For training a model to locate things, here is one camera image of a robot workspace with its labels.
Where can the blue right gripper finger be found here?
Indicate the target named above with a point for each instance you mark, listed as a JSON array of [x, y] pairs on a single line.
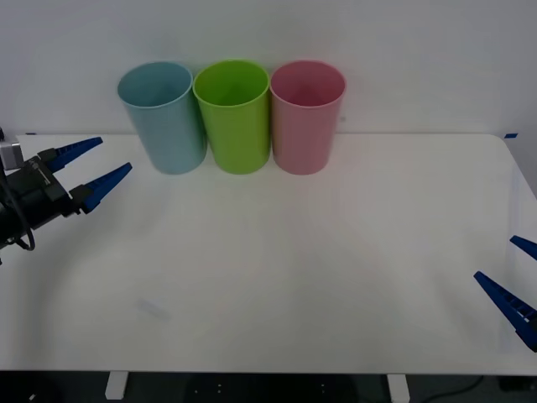
[[526, 246], [505, 300]]

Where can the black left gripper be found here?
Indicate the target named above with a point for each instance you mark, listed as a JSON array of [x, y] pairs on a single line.
[[40, 195]]

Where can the pale blue plastic bin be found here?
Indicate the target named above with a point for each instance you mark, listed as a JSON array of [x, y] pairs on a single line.
[[168, 126]]

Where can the white table leg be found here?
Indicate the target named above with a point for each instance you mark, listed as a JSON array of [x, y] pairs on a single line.
[[397, 388], [115, 385]]

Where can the green plastic bin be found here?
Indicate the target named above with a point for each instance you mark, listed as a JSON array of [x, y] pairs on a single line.
[[237, 130]]

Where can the pink plastic bin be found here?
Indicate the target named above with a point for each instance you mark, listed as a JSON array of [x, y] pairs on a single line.
[[302, 134]]

